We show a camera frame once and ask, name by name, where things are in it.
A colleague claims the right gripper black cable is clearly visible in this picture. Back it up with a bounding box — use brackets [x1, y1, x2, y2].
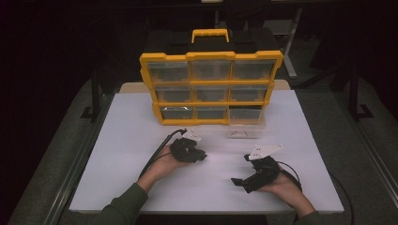
[276, 160, 304, 193]

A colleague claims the long black cable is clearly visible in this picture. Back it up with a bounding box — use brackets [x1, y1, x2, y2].
[327, 172, 357, 225]

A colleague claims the yellow black organizer box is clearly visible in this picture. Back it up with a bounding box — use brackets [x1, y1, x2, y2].
[139, 28, 284, 127]

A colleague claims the person's left hand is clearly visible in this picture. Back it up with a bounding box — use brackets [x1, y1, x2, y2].
[149, 145, 189, 181]

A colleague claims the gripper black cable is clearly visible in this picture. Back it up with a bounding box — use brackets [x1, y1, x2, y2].
[138, 127, 189, 180]
[276, 160, 304, 193]

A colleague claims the clear plastic drawer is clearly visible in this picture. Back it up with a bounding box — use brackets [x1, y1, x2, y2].
[226, 107, 268, 140]

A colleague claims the person's right hand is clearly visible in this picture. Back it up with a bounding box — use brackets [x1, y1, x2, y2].
[259, 163, 307, 209]

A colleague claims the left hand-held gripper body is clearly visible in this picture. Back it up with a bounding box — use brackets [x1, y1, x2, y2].
[170, 127, 203, 164]

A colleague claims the grid of clear drawers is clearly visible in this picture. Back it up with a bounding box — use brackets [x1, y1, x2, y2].
[146, 59, 277, 121]

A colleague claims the black metal stand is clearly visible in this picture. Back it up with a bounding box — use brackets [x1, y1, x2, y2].
[80, 67, 102, 122]
[347, 64, 375, 122]

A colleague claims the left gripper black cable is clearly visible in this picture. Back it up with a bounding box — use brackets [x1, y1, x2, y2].
[138, 127, 189, 180]

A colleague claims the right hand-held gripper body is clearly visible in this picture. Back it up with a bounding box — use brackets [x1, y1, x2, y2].
[242, 143, 284, 194]

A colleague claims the aluminium rail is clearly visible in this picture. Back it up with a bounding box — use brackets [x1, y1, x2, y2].
[334, 92, 398, 201]
[41, 93, 115, 225]

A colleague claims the grey metal desk frame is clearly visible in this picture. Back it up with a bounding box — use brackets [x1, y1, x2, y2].
[262, 7, 304, 80]

